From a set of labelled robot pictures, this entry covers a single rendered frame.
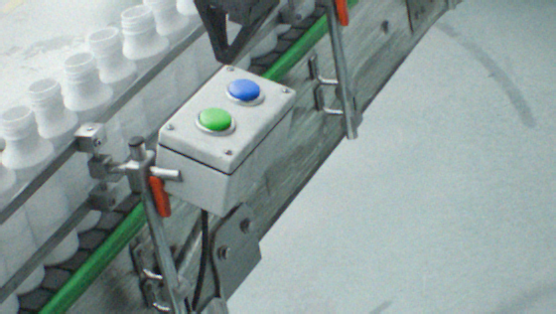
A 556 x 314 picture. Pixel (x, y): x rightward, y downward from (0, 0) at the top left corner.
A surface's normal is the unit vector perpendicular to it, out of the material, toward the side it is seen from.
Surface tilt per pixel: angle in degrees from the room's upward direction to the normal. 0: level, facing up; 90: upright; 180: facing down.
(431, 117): 0
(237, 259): 90
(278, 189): 90
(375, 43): 90
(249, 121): 20
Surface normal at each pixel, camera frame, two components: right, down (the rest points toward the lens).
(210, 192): -0.43, 0.49
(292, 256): -0.15, -0.87
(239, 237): 0.89, 0.08
